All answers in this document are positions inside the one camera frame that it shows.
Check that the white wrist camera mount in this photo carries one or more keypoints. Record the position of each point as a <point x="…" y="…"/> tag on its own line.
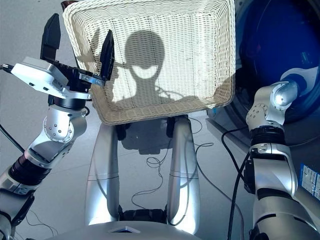
<point x="290" y="73"/>
<point x="32" y="72"/>

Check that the blue white energy label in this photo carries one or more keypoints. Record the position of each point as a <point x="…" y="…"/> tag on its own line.
<point x="311" y="181"/>

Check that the grey washing machine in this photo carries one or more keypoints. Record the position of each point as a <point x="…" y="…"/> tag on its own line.
<point x="250" y="105"/>

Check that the silver robot torso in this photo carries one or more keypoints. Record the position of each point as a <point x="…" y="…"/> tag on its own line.
<point x="125" y="231"/>

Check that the blue garment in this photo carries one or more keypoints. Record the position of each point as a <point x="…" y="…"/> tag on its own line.
<point x="275" y="37"/>

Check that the pale woven basket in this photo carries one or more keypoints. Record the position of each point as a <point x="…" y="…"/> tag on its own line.
<point x="187" y="50"/>

